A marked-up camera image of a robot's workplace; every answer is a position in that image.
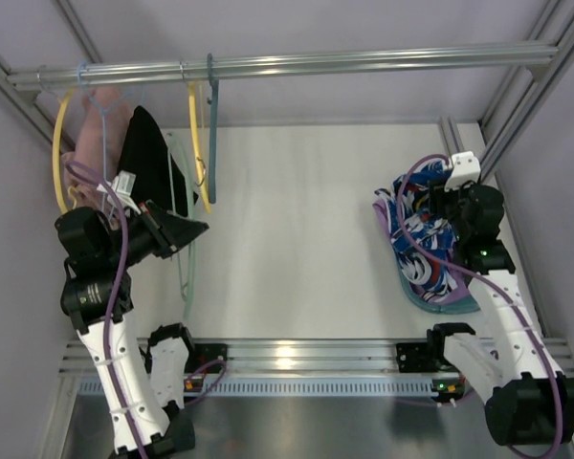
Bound blue red white patterned trousers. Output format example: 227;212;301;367
372;157;469;314

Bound mint green plastic hanger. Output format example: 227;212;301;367
166;131;196;322

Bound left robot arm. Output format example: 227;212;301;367
55;200;209;458

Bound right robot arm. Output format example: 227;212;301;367
430;181;574;448

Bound yellow plastic hanger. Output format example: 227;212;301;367
187;82;211;213
52;88;76;214

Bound teal plastic hanger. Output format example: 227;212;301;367
207;54;219;205

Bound black garment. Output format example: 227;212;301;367
117;105;187;217

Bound purple garment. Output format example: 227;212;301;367
373;196;471;305

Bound teal plastic basket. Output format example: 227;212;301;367
398;272;479;316

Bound pink garment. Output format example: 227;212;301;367
59;87;135;229

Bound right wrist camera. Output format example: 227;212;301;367
443;151;481;191

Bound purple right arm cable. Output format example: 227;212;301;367
394;152;565;459

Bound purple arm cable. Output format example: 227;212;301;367
65;160;229;459
394;152;565;459

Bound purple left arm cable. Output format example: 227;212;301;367
65;160;229;459

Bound aluminium frame post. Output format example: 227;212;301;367
478;1;574;180

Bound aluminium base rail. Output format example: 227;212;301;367
59;337;574;377

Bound slotted cable duct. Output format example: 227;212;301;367
76;376;465;398

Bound aluminium hanging rail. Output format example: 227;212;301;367
7;40;559;91

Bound light blue wire hanger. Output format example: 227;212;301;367
76;60;147;221

